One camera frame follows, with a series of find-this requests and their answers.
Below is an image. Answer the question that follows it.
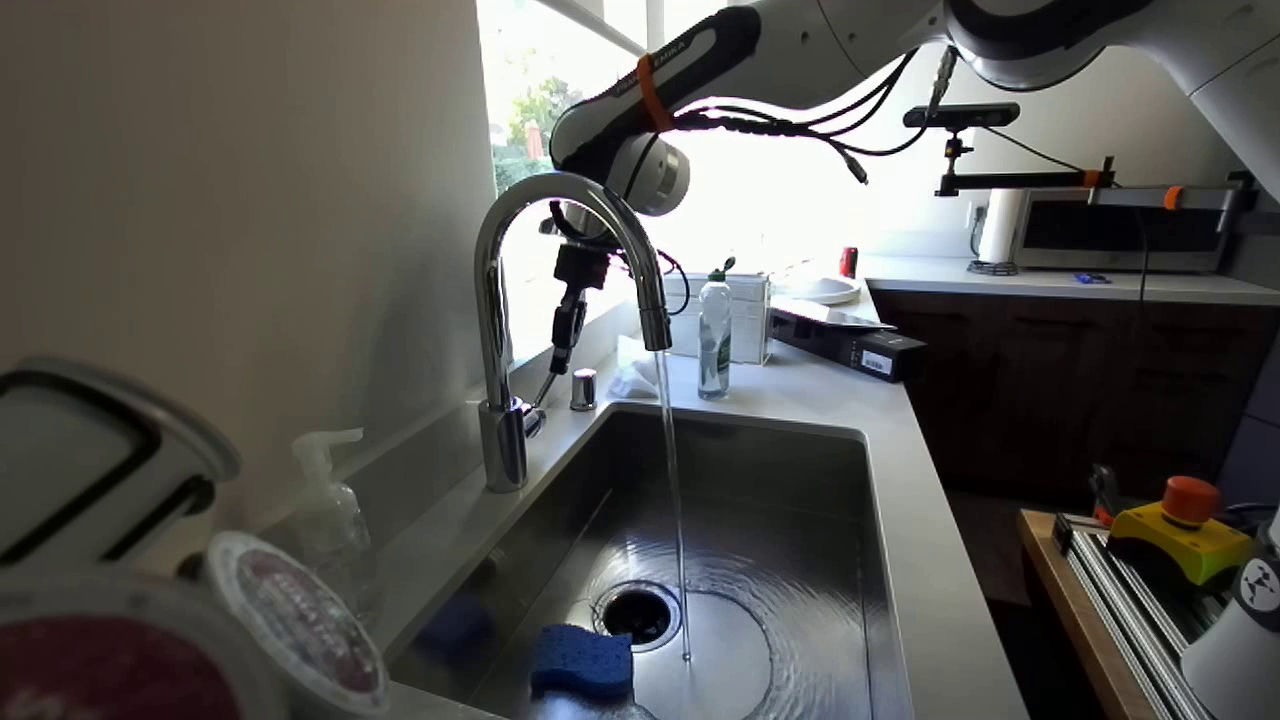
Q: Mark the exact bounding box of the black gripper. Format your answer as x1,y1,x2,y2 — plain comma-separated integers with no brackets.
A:
546,204,614,376

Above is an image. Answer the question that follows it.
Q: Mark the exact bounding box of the chrome faucet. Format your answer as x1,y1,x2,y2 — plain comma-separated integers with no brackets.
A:
473,173,672,489

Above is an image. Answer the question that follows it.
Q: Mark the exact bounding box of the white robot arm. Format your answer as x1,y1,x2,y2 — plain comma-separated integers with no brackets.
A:
546,0,1280,194

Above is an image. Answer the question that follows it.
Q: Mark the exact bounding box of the dish soap bottle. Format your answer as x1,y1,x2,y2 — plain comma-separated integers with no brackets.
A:
696,255,737,394

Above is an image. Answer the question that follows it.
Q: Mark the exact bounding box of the white box on counter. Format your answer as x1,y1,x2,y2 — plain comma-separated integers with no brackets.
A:
668,272,770,362

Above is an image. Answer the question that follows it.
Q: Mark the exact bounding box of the small red cup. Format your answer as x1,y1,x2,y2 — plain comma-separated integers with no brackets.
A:
835,245,860,279

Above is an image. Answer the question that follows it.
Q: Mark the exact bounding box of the stainless steel sink basin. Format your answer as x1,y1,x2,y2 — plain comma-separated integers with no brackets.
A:
390,403,913,720

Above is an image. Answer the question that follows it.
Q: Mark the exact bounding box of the sink drain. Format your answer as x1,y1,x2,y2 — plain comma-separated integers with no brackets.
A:
592,578,685,647

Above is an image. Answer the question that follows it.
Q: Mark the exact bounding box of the clear soap pump bottle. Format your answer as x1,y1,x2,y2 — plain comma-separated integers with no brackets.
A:
278,427,372,605

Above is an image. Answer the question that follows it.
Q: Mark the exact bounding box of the black flat box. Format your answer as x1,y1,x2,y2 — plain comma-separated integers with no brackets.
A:
769,306,927,383

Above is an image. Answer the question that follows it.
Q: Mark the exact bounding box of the blue sponge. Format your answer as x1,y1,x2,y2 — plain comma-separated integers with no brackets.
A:
527,622,630,702

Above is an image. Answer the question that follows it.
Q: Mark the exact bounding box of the red lidded white tub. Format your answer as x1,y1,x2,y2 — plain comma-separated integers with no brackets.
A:
203,533,388,720

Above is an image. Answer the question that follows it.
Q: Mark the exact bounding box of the paper towel roll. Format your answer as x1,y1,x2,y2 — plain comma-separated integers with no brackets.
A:
977,187,1029,262

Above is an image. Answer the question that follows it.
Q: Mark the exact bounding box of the dark wooden cabinet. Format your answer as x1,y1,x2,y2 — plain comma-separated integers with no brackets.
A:
877,287,1274,507

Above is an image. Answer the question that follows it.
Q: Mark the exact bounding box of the microwave oven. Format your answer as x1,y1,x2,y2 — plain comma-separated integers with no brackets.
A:
1010,183,1239,277

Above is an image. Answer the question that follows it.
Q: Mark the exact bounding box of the yellow emergency stop button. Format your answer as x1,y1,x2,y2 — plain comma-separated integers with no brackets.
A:
1107,475,1251,586

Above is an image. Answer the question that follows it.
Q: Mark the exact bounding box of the black camera on stand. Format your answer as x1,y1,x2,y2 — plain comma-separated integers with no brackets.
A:
899,100,1117,198

